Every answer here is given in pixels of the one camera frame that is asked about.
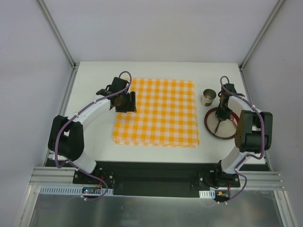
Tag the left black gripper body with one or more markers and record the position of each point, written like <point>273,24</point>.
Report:
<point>132,101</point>

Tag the metal cup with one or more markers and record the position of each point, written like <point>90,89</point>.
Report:
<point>208,96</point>

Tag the orange checkered cloth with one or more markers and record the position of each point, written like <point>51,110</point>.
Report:
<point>165,115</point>

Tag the red rimmed ceramic plate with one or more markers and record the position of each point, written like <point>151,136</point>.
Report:
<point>227,128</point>

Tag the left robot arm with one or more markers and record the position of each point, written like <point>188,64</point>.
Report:
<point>67,132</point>

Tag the right frame post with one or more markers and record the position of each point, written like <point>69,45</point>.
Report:
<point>268,22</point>

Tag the frame post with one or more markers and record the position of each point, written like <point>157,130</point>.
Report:
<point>56,33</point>
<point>268,22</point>

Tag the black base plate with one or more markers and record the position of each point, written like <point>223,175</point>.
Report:
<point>146,169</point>

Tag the left frame post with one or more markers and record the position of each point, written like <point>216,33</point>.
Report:
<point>56,33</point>

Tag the right cable duct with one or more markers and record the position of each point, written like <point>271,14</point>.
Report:
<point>207,194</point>

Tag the cable duct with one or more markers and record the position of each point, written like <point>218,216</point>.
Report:
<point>207,194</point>
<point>75,190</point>

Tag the aluminium front rail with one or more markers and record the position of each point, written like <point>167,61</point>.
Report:
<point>250,180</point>

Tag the left cable duct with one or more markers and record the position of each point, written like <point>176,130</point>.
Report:
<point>75,190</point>

